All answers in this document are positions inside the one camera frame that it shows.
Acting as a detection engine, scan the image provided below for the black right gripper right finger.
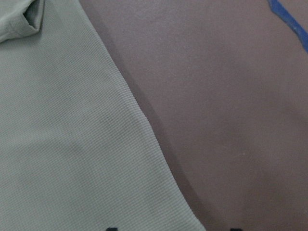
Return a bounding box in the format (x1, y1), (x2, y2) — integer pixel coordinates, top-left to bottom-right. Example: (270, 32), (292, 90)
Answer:
(230, 228), (243, 231)

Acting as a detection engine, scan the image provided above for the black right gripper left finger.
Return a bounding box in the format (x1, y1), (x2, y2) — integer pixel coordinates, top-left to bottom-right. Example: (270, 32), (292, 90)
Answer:
(105, 227), (118, 231)

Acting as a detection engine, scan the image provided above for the olive green long-sleeve shirt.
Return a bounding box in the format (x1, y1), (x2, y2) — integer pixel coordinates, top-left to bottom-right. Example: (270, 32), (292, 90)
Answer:
(0, 0), (204, 231)

